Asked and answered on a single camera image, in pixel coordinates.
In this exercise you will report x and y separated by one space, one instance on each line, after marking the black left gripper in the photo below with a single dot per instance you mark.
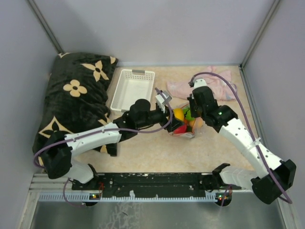
167 114

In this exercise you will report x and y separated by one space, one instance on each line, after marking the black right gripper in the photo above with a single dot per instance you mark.
192 100

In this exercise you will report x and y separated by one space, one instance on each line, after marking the yellow lemon toy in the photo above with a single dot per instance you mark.
178 113

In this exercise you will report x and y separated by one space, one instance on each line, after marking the green watermelon ball toy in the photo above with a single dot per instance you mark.
187 114

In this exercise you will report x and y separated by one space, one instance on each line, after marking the peach toy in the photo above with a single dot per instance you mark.
198 123

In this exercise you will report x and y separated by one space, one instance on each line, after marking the red apple toy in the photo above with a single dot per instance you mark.
180 130

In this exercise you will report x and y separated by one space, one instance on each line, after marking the clear orange zip bag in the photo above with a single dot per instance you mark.
191 132

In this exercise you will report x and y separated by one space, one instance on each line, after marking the orange fruit toy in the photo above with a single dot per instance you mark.
191 123

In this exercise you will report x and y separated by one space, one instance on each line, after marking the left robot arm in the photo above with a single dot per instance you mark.
59 151

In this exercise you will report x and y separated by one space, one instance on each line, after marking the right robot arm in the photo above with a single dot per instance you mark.
271 176

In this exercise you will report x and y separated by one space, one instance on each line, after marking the pink crumpled cloth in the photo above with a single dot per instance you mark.
221 91

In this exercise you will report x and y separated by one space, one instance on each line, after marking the white perforated plastic basket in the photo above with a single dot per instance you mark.
132 86

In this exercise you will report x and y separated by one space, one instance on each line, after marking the black floral plush blanket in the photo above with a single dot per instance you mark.
76 95

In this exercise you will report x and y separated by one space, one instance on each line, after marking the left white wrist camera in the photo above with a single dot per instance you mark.
162 99

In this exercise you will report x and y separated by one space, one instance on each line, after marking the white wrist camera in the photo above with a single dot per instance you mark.
196 83
162 99

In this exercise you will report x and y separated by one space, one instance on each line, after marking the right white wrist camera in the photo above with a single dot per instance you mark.
196 83

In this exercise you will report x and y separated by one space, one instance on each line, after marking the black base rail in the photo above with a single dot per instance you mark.
150 185

